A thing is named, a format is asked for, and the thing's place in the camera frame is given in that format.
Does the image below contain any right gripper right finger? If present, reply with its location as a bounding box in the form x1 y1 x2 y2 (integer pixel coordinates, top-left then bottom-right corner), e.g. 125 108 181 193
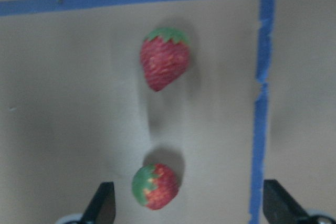
263 179 309 224

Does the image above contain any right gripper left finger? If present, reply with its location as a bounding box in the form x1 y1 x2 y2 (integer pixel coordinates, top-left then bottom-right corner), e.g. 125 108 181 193
81 182 116 224

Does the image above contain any red strawberry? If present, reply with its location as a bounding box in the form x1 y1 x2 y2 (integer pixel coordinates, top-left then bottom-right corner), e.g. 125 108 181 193
140 27 191 92
131 163 179 210

